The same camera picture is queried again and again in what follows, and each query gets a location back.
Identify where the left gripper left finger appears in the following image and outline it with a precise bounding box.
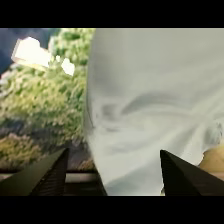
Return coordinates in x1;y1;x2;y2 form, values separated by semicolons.
0;147;71;197

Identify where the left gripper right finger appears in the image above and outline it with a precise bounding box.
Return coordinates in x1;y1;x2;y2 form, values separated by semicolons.
159;149;224;197

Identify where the pale green garment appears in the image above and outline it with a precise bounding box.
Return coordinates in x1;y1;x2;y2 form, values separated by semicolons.
81;28;224;197

